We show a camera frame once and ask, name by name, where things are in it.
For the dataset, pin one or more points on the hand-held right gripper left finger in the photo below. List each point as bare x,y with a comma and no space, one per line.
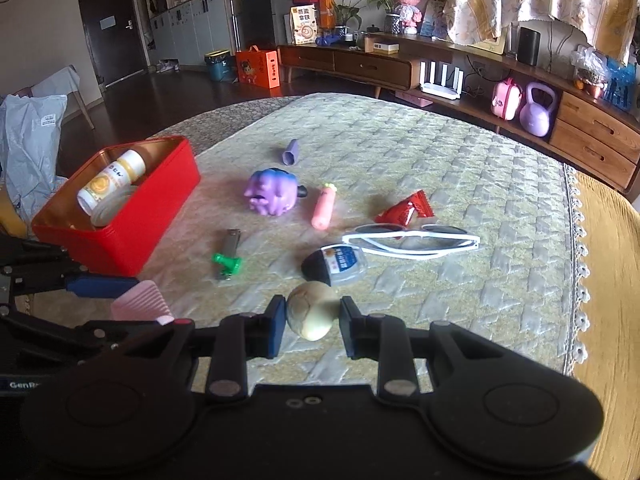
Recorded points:
278,330

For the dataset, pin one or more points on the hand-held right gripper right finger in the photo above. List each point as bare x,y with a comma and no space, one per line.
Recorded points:
350,332

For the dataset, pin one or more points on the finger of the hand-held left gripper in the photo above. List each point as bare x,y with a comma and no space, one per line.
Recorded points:
60,332
102,287

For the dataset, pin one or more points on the beige ball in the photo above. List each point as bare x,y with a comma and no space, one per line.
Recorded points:
310,310

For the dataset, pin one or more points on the pink comb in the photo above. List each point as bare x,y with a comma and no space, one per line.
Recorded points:
140,302

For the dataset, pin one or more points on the clear bottle black cap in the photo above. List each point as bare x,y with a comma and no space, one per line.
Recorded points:
340,265

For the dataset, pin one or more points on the red metal tin box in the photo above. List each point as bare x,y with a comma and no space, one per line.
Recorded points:
140,225

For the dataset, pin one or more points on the green plastic clip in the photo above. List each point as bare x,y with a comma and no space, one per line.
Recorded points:
227,262

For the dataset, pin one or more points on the silver nail clipper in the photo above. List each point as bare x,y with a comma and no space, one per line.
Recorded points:
232,241

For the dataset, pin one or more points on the white-framed sunglasses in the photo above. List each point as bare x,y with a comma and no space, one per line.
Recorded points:
385,231

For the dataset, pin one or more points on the pink carrot-shaped toy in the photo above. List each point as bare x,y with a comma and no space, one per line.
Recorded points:
322,210

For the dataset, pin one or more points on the purple monster toy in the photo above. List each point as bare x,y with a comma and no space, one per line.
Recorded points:
272,190

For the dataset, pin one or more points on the round metal tin can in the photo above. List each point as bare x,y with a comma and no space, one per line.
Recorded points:
114,208

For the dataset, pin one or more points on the white bottle yellow label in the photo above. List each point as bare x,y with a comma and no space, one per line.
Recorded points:
107,180

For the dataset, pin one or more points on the red snack packet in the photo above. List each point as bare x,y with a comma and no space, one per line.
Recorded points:
402,209

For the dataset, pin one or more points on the grey plastic bag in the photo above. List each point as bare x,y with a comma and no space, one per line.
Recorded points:
30,145

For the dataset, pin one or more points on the purple hexagonal tube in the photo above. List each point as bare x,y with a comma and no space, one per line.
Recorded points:
291,154

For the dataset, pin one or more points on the quilted beige bedspread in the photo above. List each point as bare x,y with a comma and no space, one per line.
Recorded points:
450,185

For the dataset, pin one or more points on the brown patterned bed cover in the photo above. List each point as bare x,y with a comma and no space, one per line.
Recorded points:
225,120

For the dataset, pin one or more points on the chair with white cloth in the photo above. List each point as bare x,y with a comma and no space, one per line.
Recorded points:
55,82

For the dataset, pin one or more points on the teal trash bin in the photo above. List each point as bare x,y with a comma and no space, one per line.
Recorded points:
218,67

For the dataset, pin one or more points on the dark wooden door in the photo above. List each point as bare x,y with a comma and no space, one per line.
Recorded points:
110,35

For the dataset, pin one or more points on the orange gift box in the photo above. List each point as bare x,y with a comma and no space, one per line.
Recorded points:
257,67

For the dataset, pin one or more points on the yellow lace-edged sheet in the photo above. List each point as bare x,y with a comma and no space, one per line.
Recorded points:
610,285

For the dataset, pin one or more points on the wooden media console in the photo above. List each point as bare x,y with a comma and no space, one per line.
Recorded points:
370,65

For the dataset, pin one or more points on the pink toy suitcase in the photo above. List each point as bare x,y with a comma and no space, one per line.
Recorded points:
506,100

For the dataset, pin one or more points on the purple kettlebell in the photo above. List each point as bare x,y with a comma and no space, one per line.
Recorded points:
536,117

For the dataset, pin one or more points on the white snack bag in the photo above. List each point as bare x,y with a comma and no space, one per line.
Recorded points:
303,25

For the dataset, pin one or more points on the plant in patterned vase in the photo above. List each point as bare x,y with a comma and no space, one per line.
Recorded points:
392,22

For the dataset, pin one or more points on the grey refrigerator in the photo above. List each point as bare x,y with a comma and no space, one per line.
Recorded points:
260,15

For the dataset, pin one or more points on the small green potted plant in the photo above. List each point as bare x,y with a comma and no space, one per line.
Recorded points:
346,12

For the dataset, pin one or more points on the orange tall box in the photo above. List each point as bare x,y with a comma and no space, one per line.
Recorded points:
326,10

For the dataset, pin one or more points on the blue picture book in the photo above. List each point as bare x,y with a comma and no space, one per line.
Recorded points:
434,20

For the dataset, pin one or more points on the pink plush doll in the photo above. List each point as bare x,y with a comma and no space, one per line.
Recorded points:
411,5

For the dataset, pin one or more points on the black cylinder speaker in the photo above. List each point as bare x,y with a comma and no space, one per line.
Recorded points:
529,46

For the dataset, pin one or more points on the clear plastic bag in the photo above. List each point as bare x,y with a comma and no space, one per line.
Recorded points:
590,67

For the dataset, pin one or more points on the blue packet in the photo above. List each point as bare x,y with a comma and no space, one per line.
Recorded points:
620,85

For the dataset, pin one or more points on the grey wall cabinets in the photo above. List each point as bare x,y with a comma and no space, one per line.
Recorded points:
195,25

